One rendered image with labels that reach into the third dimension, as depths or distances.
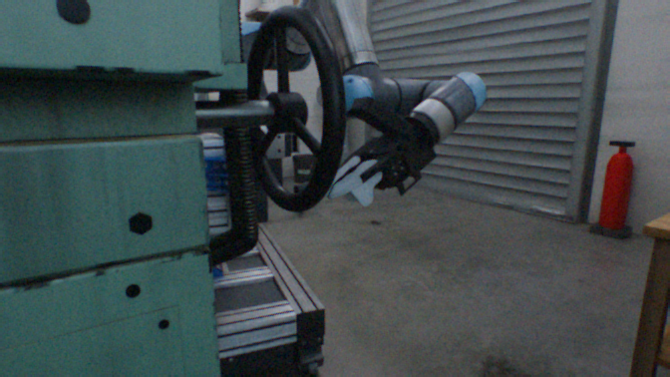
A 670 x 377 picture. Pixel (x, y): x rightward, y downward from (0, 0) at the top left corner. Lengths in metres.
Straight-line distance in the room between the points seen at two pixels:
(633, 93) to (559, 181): 0.71
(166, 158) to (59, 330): 0.14
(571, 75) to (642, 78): 0.40
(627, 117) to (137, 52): 3.00
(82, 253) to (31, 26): 0.15
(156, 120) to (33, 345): 0.17
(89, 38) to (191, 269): 0.18
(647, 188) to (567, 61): 0.98
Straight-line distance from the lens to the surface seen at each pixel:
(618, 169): 2.95
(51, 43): 0.24
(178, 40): 0.25
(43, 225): 0.31
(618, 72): 3.13
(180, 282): 0.33
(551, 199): 3.27
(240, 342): 1.19
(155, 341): 0.35
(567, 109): 3.19
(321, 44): 0.48
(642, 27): 3.13
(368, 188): 0.61
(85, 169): 0.30
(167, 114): 0.32
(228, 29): 0.50
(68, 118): 0.32
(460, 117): 0.72
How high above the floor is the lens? 0.82
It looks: 12 degrees down
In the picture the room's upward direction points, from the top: straight up
